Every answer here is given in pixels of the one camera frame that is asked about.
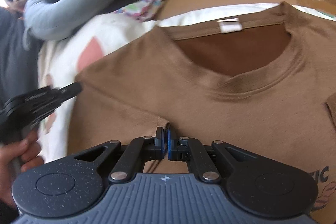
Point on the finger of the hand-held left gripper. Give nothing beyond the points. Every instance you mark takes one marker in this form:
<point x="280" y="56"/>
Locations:
<point x="69" y="91"/>

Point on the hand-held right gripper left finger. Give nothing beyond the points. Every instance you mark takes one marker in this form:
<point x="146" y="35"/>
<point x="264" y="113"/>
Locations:
<point x="160" y="141"/>

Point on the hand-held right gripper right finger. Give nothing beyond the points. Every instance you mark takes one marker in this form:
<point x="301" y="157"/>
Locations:
<point x="169" y="142"/>

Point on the brown printed t-shirt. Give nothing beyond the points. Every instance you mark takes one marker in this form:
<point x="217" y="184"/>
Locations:
<point x="183" y="82"/>

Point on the person's left hand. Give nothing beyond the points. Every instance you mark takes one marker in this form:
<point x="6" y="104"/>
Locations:
<point x="29" y="148"/>

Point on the cream bear print bed sheet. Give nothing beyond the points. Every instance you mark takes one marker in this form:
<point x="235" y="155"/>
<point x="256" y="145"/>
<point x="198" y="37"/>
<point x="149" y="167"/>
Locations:
<point x="65" y="61"/>

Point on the dark grey pillow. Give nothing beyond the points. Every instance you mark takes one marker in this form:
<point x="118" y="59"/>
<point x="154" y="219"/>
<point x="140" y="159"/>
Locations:
<point x="15" y="56"/>

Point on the grey neck pillow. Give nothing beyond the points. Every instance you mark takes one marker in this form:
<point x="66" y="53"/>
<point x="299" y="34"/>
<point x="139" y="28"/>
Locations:
<point x="65" y="14"/>

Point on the floral patterned cloth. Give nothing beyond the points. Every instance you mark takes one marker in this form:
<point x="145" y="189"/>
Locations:
<point x="141" y="9"/>

